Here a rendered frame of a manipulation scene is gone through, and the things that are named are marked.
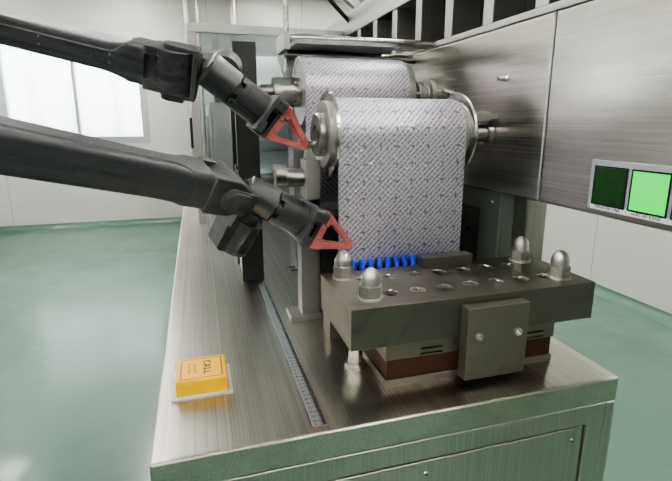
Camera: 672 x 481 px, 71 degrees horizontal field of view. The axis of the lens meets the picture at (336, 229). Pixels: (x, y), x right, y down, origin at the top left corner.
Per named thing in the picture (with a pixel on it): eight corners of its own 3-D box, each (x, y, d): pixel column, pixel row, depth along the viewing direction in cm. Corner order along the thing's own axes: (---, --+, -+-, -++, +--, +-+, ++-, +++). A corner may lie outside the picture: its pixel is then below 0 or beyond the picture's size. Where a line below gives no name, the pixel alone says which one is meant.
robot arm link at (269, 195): (248, 179, 71) (248, 168, 76) (227, 216, 72) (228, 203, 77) (288, 199, 73) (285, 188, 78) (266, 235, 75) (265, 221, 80)
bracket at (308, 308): (284, 313, 94) (280, 158, 87) (315, 309, 95) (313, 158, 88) (288, 323, 89) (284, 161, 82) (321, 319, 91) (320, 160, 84)
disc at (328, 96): (315, 169, 91) (316, 90, 87) (318, 169, 91) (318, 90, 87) (337, 184, 77) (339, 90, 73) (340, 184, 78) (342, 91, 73)
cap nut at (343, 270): (329, 275, 76) (329, 248, 75) (350, 273, 77) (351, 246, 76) (335, 282, 72) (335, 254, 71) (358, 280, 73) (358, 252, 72)
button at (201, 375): (178, 373, 71) (176, 359, 70) (225, 367, 73) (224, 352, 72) (176, 399, 64) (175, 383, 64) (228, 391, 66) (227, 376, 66)
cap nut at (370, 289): (353, 294, 67) (354, 264, 66) (377, 292, 68) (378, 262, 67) (362, 304, 64) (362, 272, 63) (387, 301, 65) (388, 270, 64)
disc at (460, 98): (432, 166, 98) (438, 92, 94) (434, 166, 98) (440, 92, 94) (470, 179, 84) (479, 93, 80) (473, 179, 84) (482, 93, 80)
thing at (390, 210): (338, 271, 82) (338, 165, 78) (457, 260, 88) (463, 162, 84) (338, 272, 82) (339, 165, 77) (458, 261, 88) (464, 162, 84)
